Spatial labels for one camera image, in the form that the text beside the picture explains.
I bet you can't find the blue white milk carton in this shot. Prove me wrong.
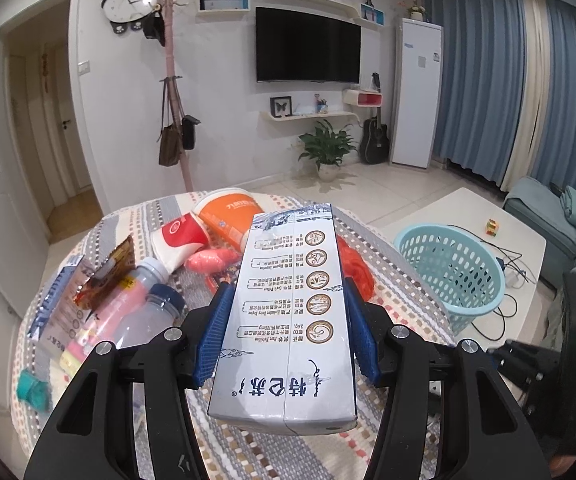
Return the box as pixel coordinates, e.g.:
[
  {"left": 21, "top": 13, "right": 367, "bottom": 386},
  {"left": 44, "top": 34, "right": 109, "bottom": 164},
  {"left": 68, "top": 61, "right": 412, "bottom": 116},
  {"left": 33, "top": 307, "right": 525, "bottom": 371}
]
[{"left": 207, "top": 204, "right": 357, "bottom": 436}]

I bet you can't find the orange plastic bag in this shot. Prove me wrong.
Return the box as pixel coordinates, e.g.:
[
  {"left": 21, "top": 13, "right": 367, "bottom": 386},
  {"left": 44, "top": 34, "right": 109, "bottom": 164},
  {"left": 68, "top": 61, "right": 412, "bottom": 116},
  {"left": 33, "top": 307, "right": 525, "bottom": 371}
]
[{"left": 337, "top": 236, "right": 375, "bottom": 301}]

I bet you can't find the pink tissue packet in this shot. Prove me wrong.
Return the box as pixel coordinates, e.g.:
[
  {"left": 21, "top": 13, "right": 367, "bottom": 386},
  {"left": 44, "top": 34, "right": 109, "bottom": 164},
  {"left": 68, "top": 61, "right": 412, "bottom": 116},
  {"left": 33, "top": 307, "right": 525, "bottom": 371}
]
[{"left": 185, "top": 248, "right": 241, "bottom": 274}]

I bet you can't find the orange soymilk paper cup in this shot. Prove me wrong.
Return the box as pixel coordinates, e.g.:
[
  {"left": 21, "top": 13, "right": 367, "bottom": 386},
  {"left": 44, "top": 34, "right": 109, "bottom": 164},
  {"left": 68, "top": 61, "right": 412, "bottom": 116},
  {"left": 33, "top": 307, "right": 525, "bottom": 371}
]
[{"left": 192, "top": 188, "right": 264, "bottom": 252}]

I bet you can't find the clear blue-capped plastic bottle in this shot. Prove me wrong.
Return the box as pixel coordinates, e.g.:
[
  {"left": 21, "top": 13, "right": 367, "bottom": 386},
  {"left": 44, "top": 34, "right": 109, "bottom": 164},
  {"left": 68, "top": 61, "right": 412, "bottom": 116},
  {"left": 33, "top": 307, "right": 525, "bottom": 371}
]
[{"left": 113, "top": 284, "right": 186, "bottom": 349}]

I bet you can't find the striped woven tablecloth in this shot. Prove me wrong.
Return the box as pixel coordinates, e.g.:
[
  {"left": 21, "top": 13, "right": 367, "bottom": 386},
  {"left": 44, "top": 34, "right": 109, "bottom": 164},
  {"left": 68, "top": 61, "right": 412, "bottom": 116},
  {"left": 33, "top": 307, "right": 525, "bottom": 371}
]
[{"left": 11, "top": 192, "right": 455, "bottom": 479}]

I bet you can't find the pink yogurt drink bottle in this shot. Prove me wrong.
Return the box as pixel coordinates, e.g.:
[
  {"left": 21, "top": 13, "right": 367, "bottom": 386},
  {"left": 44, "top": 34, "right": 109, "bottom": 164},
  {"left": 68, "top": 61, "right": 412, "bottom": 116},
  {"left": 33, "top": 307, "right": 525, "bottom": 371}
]
[{"left": 59, "top": 257, "right": 169, "bottom": 377}]

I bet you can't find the red white paper cup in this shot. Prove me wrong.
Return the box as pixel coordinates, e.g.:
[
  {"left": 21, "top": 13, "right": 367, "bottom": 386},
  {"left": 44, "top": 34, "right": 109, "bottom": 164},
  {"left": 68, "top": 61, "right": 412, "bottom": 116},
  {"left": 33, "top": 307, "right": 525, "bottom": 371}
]
[{"left": 151, "top": 212, "right": 210, "bottom": 273}]

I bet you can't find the light blue plastic basket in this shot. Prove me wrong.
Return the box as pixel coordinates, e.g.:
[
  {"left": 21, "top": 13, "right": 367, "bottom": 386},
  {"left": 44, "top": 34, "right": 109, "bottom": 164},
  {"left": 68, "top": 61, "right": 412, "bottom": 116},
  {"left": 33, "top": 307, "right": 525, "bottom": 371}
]
[{"left": 394, "top": 223, "right": 506, "bottom": 334}]

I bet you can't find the orange panda snack packet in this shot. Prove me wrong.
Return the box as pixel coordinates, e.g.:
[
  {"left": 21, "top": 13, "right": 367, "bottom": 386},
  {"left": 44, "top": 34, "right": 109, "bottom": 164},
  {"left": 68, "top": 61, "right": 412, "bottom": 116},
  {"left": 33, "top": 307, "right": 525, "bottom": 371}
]
[{"left": 73, "top": 235, "right": 136, "bottom": 312}]

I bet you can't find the white low coffee table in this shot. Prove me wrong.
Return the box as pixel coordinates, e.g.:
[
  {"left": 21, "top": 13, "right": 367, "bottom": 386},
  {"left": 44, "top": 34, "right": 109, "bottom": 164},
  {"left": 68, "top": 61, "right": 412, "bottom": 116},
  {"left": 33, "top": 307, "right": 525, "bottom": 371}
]
[{"left": 377, "top": 188, "right": 552, "bottom": 349}]

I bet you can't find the blue white flat packet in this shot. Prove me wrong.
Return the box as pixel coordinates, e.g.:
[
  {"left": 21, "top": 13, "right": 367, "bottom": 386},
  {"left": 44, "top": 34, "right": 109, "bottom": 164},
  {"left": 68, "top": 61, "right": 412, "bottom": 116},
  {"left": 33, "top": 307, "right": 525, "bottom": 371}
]
[{"left": 27, "top": 255, "right": 84, "bottom": 341}]

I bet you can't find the teal sofa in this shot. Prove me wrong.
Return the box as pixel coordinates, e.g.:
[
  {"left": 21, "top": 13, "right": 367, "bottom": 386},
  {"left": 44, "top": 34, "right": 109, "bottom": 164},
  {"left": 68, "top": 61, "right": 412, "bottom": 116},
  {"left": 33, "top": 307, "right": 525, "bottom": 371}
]
[{"left": 503, "top": 177, "right": 576, "bottom": 288}]

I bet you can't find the colourful puzzle cube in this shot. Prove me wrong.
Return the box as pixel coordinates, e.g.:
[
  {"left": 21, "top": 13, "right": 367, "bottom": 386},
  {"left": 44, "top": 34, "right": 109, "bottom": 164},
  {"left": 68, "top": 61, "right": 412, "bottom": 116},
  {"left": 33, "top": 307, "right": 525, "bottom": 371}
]
[{"left": 486, "top": 219, "right": 498, "bottom": 236}]

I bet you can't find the small teal cup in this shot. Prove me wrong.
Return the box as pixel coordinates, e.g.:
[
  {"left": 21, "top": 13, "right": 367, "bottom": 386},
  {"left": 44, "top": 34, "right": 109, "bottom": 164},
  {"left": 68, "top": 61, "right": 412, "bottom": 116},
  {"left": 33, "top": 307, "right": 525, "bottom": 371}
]
[{"left": 16, "top": 370, "right": 50, "bottom": 413}]

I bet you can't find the black acoustic guitar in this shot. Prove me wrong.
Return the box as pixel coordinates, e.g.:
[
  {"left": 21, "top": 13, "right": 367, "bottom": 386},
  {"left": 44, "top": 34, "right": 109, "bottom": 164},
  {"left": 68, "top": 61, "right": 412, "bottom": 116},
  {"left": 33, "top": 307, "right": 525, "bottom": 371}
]
[{"left": 358, "top": 73, "right": 390, "bottom": 165}]

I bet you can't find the green potted plant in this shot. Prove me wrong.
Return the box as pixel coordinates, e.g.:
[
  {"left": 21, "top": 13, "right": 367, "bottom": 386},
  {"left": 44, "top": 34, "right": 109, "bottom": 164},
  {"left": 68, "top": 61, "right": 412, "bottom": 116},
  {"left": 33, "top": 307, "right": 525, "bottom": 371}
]
[{"left": 299, "top": 119, "right": 356, "bottom": 182}]

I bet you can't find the brown hanging bag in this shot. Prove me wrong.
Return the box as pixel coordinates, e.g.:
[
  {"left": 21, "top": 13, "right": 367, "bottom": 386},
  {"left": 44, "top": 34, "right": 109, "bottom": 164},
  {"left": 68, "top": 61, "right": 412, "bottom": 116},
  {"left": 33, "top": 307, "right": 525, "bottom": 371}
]
[{"left": 159, "top": 77, "right": 181, "bottom": 167}]

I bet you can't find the black hanging bag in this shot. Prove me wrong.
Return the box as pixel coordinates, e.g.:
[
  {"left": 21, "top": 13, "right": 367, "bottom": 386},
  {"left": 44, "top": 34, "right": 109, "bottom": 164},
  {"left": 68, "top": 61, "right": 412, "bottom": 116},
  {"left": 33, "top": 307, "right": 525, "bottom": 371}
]
[{"left": 181, "top": 114, "right": 201, "bottom": 151}]

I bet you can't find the framed butterfly picture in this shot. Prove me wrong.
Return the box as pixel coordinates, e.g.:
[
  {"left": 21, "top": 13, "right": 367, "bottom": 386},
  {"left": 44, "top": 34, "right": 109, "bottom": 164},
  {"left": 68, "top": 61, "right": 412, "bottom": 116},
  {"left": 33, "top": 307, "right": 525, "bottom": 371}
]
[{"left": 271, "top": 96, "right": 292, "bottom": 118}]

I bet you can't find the white refrigerator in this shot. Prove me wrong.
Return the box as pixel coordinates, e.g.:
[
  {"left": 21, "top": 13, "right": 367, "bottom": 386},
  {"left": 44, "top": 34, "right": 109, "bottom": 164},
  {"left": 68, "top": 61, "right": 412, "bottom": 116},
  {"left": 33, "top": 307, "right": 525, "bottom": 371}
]
[{"left": 390, "top": 18, "right": 443, "bottom": 169}]

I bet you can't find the blue curtain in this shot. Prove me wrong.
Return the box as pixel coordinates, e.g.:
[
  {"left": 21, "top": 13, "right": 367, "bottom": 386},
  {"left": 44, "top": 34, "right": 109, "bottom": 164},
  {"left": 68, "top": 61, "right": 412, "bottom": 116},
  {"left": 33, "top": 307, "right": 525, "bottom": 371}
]
[{"left": 423, "top": 0, "right": 576, "bottom": 189}]

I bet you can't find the beige curtain panel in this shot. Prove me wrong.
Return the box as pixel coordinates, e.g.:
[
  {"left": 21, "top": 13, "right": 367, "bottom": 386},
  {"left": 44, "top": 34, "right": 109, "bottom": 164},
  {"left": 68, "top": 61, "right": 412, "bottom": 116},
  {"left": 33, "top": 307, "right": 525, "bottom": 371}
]
[{"left": 501, "top": 0, "right": 553, "bottom": 192}]

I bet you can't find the pink coat rack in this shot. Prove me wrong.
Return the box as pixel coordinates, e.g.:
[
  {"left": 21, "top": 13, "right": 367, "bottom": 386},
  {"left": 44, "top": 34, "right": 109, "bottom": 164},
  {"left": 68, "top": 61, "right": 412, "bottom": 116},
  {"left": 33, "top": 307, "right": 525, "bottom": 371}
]
[{"left": 145, "top": 0, "right": 205, "bottom": 194}]

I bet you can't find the black cable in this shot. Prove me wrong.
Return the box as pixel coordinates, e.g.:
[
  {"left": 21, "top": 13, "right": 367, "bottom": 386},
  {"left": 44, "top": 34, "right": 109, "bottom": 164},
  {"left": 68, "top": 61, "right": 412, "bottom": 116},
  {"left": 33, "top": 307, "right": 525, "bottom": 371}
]
[{"left": 447, "top": 224, "right": 540, "bottom": 338}]

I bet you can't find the white curved wall shelf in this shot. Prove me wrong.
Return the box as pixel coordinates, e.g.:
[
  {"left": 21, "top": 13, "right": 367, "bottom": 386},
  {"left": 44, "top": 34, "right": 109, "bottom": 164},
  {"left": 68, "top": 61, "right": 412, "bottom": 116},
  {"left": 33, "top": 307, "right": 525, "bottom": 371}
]
[{"left": 260, "top": 110, "right": 359, "bottom": 124}]

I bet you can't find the white red wall box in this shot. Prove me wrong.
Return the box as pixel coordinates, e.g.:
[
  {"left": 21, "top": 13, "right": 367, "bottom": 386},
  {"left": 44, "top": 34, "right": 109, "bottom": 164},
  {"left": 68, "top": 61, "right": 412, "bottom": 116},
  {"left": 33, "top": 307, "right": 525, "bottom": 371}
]
[{"left": 343, "top": 89, "right": 382, "bottom": 108}]

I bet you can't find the black wall television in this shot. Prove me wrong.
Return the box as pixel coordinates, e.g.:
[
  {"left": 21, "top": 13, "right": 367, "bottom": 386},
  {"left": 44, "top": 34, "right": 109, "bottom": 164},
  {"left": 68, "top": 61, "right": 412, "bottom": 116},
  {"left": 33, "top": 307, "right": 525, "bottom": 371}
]
[{"left": 255, "top": 6, "right": 361, "bottom": 84}]

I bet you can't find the white light switch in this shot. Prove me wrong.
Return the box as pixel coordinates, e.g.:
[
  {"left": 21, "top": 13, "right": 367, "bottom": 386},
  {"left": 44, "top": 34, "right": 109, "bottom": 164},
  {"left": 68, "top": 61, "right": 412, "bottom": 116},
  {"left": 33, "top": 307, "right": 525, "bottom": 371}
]
[{"left": 78, "top": 61, "right": 90, "bottom": 75}]

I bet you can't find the blue framed wall box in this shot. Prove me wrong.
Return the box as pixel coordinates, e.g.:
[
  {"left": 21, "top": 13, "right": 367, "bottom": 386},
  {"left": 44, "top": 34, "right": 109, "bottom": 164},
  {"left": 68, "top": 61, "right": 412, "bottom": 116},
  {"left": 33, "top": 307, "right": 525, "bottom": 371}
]
[{"left": 198, "top": 0, "right": 250, "bottom": 13}]

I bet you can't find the panda wall clock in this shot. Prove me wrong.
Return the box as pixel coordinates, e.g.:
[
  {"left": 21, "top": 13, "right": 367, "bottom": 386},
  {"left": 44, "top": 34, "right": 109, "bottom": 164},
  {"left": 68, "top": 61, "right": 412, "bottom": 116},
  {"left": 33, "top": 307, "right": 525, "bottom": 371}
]
[{"left": 101, "top": 0, "right": 159, "bottom": 35}]

